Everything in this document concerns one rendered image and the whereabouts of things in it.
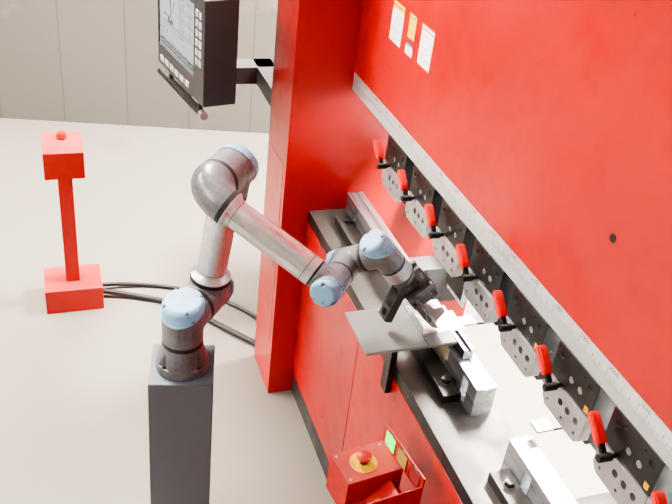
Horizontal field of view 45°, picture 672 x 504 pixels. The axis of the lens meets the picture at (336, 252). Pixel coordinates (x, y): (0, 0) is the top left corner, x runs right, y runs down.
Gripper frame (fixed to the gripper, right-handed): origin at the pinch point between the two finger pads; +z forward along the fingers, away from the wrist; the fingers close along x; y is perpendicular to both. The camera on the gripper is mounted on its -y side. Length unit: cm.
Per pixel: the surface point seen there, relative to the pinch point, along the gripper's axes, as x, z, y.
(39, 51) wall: 365, -21, -111
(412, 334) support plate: -3.9, -3.3, -5.7
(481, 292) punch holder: -18.5, -16.0, 15.9
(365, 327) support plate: 1.4, -10.8, -14.7
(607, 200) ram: -50, -49, 45
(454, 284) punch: 0.0, -5.3, 11.5
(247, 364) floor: 104, 63, -83
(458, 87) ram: 14, -46, 42
